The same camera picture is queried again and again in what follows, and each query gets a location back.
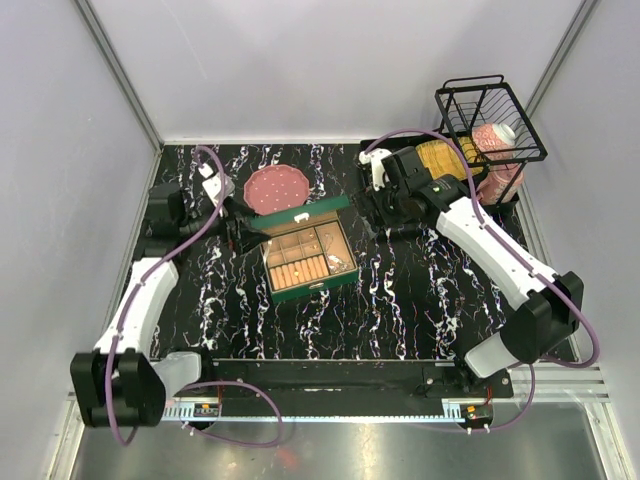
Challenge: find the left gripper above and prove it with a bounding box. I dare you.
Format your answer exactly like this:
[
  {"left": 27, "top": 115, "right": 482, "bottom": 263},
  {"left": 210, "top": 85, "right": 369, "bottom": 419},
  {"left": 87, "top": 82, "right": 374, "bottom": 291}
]
[{"left": 178, "top": 196, "right": 271, "bottom": 255}]

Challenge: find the green jewelry box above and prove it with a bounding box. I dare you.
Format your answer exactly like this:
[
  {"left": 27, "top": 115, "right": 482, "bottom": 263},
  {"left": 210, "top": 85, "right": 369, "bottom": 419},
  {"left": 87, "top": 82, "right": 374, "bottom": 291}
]
[{"left": 251, "top": 196, "right": 359, "bottom": 303}]

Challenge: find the green jewelry tray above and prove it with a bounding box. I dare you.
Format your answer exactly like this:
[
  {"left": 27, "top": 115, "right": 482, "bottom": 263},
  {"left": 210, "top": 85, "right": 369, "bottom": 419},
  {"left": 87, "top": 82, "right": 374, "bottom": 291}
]
[{"left": 261, "top": 220, "right": 357, "bottom": 294}]

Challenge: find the silver crystal necklace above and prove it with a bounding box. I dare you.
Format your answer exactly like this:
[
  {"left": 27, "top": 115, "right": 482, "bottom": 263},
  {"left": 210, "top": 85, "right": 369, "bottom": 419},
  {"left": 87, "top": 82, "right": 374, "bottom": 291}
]
[{"left": 319, "top": 234, "right": 354, "bottom": 275}]

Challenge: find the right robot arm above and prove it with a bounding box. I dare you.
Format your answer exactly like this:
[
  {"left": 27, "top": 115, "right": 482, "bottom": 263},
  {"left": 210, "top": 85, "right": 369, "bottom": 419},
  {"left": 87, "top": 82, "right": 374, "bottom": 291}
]
[{"left": 354, "top": 147, "right": 584, "bottom": 397}]

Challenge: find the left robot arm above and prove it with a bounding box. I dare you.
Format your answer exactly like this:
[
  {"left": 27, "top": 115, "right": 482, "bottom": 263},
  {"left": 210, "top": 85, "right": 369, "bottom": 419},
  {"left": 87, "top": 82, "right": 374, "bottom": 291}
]
[{"left": 70, "top": 175, "right": 268, "bottom": 428}]

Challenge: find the pink dotted dish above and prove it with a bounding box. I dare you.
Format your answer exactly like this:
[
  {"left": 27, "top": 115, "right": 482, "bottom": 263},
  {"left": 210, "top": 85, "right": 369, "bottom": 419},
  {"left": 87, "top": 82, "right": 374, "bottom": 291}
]
[{"left": 243, "top": 164, "right": 310, "bottom": 216}]

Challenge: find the yellow woven plate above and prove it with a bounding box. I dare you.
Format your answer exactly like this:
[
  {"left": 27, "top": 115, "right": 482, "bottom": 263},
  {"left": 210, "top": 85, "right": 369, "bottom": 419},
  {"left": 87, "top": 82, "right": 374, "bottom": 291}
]
[{"left": 416, "top": 137, "right": 485, "bottom": 180}]

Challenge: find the pink patterned cup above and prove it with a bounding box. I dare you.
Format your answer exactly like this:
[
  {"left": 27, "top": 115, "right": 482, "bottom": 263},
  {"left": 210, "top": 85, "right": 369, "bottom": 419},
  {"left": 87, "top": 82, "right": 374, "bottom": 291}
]
[{"left": 476, "top": 163, "right": 524, "bottom": 206}]

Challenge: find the black dish rack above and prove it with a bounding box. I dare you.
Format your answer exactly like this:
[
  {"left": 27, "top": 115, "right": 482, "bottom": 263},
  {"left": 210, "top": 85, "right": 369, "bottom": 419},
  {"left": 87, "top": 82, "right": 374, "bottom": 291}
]
[{"left": 358, "top": 75, "right": 547, "bottom": 218}]

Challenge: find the pink patterned bowl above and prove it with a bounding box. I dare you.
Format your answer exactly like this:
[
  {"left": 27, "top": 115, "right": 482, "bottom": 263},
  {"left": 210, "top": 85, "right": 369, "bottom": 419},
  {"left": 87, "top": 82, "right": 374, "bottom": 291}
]
[{"left": 472, "top": 123, "right": 516, "bottom": 161}]

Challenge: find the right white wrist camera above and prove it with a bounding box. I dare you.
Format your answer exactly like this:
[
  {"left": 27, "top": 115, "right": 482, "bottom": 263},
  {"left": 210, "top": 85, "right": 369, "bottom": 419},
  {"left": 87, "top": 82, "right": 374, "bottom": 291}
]
[{"left": 358, "top": 148, "right": 391, "bottom": 191}]

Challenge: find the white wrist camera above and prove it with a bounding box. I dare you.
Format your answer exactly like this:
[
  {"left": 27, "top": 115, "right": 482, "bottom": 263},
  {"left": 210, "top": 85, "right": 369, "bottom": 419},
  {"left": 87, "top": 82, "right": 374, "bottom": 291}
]
[
  {"left": 358, "top": 148, "right": 391, "bottom": 191},
  {"left": 198, "top": 164, "right": 235, "bottom": 207}
]

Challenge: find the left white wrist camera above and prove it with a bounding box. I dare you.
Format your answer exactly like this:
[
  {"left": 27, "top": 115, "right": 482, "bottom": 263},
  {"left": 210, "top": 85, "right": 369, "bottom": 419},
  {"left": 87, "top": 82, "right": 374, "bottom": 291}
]
[{"left": 198, "top": 164, "right": 235, "bottom": 207}]

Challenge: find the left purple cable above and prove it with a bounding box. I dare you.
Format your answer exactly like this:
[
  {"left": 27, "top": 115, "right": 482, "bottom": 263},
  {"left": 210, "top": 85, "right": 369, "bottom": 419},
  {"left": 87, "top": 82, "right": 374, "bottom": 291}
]
[{"left": 105, "top": 146, "right": 285, "bottom": 448}]

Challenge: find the purple cable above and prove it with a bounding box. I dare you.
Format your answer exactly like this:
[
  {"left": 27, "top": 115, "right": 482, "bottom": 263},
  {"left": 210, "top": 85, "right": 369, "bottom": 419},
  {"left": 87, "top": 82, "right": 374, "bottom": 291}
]
[
  {"left": 105, "top": 146, "right": 285, "bottom": 448},
  {"left": 367, "top": 128, "right": 601, "bottom": 434}
]

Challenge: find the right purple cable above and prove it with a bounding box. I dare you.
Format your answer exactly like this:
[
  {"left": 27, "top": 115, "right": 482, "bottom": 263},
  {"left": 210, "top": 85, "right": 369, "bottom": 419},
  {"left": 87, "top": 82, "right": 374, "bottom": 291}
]
[{"left": 367, "top": 128, "right": 601, "bottom": 434}]

